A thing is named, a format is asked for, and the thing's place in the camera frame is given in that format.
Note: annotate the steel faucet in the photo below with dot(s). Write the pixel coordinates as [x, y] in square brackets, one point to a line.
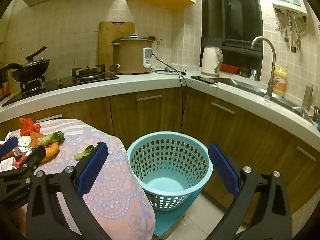
[271, 80]

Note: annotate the black gas stove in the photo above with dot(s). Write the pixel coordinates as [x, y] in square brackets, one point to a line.
[62, 81]

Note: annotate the white plug-in power meter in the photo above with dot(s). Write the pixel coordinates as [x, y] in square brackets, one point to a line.
[147, 57]

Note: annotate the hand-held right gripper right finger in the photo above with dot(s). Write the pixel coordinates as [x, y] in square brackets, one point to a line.
[223, 167]

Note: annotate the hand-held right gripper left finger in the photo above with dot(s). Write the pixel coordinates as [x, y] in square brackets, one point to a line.
[92, 170]

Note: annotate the small broccoli piece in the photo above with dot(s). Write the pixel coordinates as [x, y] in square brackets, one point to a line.
[82, 153]

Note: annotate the large broccoli piece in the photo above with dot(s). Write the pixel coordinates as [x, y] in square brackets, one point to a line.
[53, 137]

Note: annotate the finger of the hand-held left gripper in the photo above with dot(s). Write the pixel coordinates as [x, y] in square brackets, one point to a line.
[33, 158]
[8, 145]

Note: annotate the yellow detergent bottle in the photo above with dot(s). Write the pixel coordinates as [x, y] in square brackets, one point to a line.
[280, 80]

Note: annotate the red box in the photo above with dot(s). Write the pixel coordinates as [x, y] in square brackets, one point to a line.
[228, 68]

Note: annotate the pink patterned cloth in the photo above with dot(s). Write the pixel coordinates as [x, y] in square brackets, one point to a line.
[117, 185]

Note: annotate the black flat device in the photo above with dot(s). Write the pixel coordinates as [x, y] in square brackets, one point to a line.
[202, 79]

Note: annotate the orange snack packet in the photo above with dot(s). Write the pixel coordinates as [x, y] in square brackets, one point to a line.
[51, 151]

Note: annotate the teal stool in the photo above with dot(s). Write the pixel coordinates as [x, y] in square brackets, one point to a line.
[170, 222]

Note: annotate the black slotted utensil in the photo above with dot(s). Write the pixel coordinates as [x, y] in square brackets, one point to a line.
[316, 113]

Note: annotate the grey metal cup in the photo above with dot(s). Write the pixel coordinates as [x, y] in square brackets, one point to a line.
[308, 97]

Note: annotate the white electric kettle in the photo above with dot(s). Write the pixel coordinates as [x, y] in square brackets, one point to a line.
[210, 62]

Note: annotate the black frying pan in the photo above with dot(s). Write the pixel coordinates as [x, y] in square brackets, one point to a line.
[35, 67]

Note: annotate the steel sink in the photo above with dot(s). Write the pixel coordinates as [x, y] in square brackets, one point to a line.
[250, 86]

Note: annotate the beige rice cooker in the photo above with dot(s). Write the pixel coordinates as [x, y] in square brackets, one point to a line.
[130, 57]

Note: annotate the white polka-dot paper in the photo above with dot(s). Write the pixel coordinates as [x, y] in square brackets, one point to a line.
[23, 140]

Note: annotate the white water heater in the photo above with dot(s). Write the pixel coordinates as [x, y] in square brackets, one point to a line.
[290, 2]

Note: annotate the light blue perforated basket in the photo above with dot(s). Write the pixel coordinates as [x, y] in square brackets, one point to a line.
[172, 182]

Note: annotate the dark window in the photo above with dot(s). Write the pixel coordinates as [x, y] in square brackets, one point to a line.
[232, 12]

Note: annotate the wooden cutting board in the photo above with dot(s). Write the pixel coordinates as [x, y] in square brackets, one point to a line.
[107, 42]

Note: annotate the red plastic bag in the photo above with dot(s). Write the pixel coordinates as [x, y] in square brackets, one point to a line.
[27, 127]

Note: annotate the water heater pipes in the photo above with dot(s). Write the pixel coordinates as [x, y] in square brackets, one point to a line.
[292, 35]

